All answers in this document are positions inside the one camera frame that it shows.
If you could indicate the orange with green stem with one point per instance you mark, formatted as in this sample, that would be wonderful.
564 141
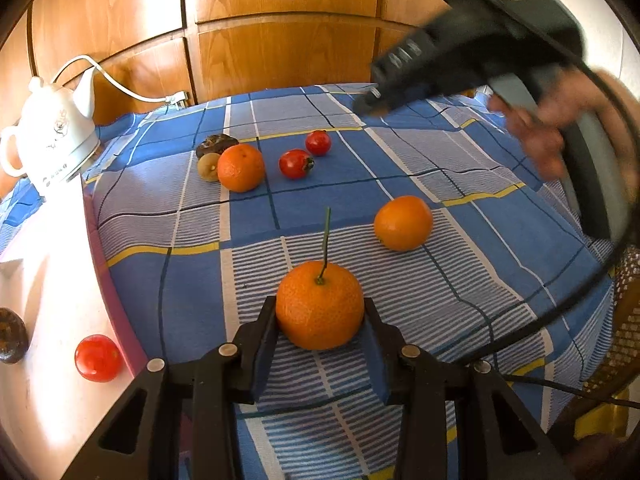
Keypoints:
320 312

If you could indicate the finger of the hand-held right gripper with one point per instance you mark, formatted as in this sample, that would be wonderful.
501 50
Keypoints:
372 102

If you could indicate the person's right hand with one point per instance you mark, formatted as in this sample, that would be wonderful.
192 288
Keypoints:
542 145

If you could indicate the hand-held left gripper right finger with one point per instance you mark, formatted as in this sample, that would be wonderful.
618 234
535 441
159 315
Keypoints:
375 360

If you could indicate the dark brown wrinkled fruit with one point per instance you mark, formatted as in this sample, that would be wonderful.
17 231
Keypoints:
11 336

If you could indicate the dark brown mushroom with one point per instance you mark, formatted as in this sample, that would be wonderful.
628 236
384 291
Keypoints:
215 143

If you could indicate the white tray with pink rim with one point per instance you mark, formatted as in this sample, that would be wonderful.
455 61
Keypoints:
50 285

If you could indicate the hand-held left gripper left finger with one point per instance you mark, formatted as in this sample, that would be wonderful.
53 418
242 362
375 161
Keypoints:
265 360

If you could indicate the blue plaid cloth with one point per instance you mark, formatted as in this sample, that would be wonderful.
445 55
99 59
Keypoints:
350 195

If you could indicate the white power plug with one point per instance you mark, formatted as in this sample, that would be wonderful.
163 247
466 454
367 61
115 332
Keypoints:
176 99

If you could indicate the red tomato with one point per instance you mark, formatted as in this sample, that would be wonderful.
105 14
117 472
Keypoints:
295 164
318 143
98 358

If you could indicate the white ceramic electric kettle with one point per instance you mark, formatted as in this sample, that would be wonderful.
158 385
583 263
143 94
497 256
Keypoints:
50 135

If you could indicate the tan round fruit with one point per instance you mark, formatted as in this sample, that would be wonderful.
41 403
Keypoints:
207 167

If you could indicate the wicker chair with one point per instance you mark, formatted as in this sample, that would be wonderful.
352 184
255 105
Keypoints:
625 340

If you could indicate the wooden wardrobe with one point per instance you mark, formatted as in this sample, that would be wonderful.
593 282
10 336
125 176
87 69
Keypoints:
275 10

